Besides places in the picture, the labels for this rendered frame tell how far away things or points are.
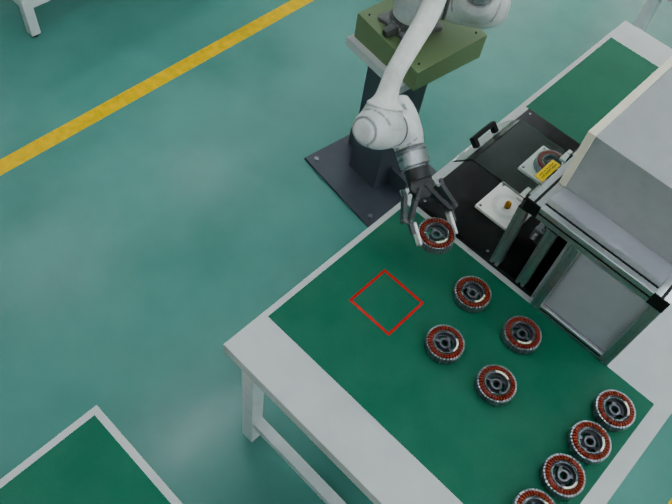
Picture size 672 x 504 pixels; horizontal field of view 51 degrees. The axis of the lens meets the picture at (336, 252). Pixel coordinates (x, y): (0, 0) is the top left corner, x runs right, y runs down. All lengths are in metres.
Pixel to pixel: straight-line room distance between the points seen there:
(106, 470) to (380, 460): 0.69
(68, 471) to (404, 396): 0.88
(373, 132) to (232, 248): 1.32
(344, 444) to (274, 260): 1.29
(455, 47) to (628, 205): 1.06
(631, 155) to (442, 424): 0.84
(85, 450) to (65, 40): 2.54
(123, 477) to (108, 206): 1.60
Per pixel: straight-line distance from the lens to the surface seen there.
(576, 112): 2.81
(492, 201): 2.35
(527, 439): 2.03
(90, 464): 1.91
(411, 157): 2.04
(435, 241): 2.08
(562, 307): 2.16
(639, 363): 2.27
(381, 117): 1.89
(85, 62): 3.86
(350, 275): 2.12
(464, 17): 2.59
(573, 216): 1.97
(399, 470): 1.90
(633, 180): 1.90
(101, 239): 3.13
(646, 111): 2.02
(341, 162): 3.35
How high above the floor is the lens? 2.54
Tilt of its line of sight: 56 degrees down
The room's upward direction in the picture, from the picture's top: 11 degrees clockwise
